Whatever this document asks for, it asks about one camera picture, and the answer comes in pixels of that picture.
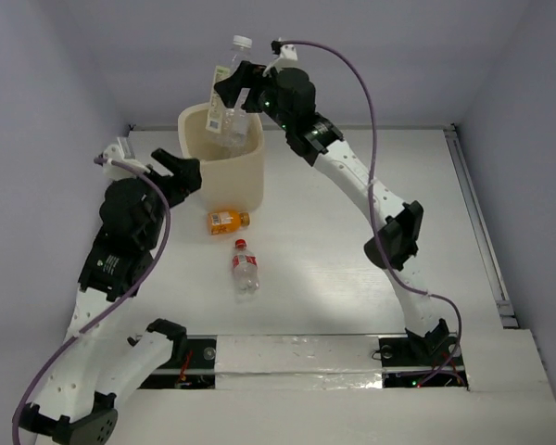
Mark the silver tape strip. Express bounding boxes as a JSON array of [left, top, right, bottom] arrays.
[[214, 335, 383, 390]]

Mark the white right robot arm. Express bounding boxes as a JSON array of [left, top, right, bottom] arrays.
[[213, 61, 449, 363]]

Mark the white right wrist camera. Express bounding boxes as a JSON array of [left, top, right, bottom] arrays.
[[262, 39, 298, 77]]

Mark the cream plastic bin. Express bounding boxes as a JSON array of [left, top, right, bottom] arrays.
[[178, 104, 265, 212]]

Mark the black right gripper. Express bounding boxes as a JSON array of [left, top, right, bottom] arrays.
[[214, 59, 293, 133]]

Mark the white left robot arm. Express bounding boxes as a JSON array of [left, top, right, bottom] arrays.
[[11, 147, 202, 444]]

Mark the red cap clear bottle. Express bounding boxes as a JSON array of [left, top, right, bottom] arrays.
[[232, 239, 259, 293]]

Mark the large clear square bottle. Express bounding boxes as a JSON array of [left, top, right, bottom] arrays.
[[205, 35, 252, 157]]

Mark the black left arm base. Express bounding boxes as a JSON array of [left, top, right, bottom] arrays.
[[139, 337, 217, 389]]

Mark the aluminium side rail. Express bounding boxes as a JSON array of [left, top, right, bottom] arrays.
[[443, 124, 521, 330]]

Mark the orange juice bottle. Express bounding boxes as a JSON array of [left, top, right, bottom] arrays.
[[208, 210, 250, 235]]

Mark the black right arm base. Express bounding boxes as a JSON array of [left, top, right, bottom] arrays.
[[371, 319, 468, 388]]

